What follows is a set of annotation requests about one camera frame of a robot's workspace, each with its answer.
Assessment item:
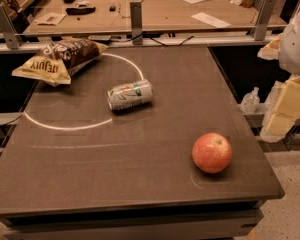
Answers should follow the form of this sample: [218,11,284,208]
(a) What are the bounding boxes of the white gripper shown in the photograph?
[257,11,300,142]

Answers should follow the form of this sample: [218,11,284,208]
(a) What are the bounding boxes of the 7up soda can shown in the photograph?
[107,79,153,111]

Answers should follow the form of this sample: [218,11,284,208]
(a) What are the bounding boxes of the clear plastic bottle left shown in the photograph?
[240,87,260,114]

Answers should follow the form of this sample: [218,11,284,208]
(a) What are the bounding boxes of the white paper sheet near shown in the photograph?
[192,12,230,28]

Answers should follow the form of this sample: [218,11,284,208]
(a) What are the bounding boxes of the red apple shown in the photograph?
[192,133,232,174]

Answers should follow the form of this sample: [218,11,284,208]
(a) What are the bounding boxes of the small black block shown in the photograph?
[109,5,116,11]

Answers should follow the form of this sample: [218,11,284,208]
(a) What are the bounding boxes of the black tool on back table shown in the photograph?
[66,7,96,15]

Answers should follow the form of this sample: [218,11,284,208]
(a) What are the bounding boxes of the brown yellow chip bag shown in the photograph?
[12,38,108,86]

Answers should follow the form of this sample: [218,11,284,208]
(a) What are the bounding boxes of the tan envelope on table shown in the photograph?
[35,12,66,26]

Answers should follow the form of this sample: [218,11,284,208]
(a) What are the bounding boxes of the right metal bracket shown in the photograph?
[252,0,277,41]

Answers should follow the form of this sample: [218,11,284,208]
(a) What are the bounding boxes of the metal bracket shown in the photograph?
[252,0,277,41]
[0,4,22,50]
[130,1,143,45]

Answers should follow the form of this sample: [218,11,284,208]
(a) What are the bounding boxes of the black cable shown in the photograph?
[123,33,195,47]

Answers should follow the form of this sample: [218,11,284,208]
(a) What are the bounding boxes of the middle metal bracket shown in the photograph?
[130,1,143,45]

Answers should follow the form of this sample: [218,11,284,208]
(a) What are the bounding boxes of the left metal bracket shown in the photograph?
[0,4,22,50]

